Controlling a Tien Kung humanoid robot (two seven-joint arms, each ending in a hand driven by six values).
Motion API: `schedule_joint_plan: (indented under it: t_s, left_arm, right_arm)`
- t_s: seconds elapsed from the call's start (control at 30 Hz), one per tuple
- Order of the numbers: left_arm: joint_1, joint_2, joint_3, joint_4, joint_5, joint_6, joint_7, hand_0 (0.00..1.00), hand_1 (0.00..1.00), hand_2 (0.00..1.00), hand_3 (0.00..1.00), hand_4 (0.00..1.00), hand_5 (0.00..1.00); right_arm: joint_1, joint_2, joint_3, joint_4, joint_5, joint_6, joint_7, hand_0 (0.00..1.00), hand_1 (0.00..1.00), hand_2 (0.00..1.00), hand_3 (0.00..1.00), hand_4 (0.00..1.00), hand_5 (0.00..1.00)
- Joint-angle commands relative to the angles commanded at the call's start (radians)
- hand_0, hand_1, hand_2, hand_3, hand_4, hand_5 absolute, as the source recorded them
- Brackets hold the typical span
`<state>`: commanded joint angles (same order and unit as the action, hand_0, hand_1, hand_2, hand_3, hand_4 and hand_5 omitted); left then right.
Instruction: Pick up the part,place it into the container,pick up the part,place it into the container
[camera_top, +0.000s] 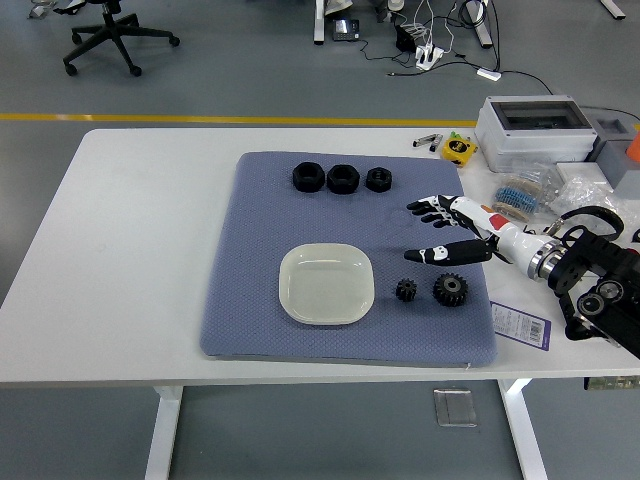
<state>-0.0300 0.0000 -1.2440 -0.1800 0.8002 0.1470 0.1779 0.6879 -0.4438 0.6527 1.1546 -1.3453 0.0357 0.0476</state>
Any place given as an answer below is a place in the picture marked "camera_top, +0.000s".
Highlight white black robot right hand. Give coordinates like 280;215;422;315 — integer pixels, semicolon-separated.
402;194;547;279

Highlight large black gear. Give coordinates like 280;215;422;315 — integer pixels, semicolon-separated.
432;272;470;307

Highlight white flat box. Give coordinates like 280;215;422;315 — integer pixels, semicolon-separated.
555;161;609;189

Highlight grey plastic box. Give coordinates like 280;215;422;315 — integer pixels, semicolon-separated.
583;107;640;197

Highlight small black hex nut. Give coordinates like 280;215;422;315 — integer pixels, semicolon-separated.
365;167;394;193

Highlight large black hex nut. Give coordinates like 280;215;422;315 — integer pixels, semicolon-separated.
326;163;360;195
291;161;326;194

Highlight bag of blue resistors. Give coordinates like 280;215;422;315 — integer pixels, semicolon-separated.
491;169;557;222

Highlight bag of white plastic parts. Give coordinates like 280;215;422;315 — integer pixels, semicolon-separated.
547;174;627;222

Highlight purple white label card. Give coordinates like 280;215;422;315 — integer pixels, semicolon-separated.
489;301;553;350

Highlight yellow tape measure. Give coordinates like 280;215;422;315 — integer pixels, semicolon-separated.
441;137;479;166

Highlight green circuit board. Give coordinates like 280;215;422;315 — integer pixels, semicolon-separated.
583;375;640;392

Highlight white square plate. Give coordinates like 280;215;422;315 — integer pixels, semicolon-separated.
278;242;376;327

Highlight white table leg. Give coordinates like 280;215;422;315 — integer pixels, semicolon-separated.
143;385;185;480
497;378;549;480

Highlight white power strip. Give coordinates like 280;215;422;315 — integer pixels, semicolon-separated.
415;44;445;71

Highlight white desk leg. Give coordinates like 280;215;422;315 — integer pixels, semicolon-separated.
313;0;327;46
469;0;494;50

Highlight blue-grey textured mat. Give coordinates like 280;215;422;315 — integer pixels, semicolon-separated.
198;151;499;370

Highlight black desk phone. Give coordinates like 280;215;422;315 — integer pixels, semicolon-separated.
332;18;361;42

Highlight black office chair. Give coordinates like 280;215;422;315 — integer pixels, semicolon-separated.
52;0;181;78

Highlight grey electrical enclosure box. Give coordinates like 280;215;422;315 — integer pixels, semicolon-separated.
473;94;599;174

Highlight black floor cable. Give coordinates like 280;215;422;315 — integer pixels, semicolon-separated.
499;69;556;96

